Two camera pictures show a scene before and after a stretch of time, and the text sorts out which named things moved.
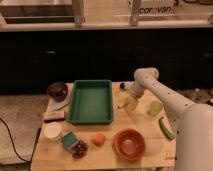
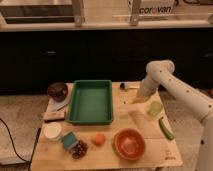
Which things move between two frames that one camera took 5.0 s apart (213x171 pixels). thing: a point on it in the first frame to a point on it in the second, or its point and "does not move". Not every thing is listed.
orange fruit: x=99 y=139 does not move
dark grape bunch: x=80 y=150 does not move
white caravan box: x=152 y=7 does not move
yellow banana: x=123 y=102 to x=134 y=101
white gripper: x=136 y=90 to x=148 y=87
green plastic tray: x=91 y=102 does not move
